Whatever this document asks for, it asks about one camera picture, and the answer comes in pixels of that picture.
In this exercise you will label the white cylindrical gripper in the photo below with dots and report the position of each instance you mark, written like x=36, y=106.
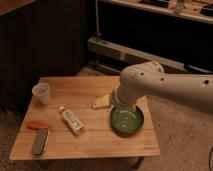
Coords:
x=120, y=98

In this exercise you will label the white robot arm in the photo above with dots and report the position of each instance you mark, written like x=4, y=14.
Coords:
x=149, y=78

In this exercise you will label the green ceramic bowl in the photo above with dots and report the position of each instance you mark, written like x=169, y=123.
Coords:
x=125, y=121

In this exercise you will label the wooden folding table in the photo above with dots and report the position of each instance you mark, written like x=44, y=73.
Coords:
x=98, y=140

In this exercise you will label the small white labelled bottle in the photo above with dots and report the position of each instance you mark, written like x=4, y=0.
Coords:
x=71, y=120

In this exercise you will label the vertical metal pole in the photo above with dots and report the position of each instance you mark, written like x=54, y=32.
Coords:
x=98, y=34

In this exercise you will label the clear plastic cup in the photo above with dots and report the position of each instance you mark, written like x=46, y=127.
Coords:
x=42, y=92

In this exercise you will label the grey rectangular sharpening block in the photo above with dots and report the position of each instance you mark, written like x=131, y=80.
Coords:
x=39, y=142

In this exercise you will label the orange marker pen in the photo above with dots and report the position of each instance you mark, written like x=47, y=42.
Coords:
x=36, y=125

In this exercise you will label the dark wooden cabinet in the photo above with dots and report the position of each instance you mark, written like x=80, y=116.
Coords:
x=44, y=38

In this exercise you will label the cluttered workbench shelf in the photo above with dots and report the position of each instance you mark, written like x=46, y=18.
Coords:
x=186, y=9

